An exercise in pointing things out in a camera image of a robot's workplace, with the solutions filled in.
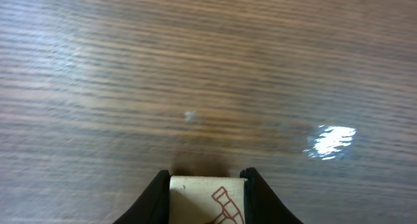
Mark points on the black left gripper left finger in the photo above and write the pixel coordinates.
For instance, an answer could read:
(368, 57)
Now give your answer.
(152, 206)

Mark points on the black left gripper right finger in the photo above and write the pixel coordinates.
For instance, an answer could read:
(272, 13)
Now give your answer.
(261, 204)

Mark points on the hammer picture wooden block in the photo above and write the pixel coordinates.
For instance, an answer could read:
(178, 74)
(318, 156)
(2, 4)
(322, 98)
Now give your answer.
(206, 200)

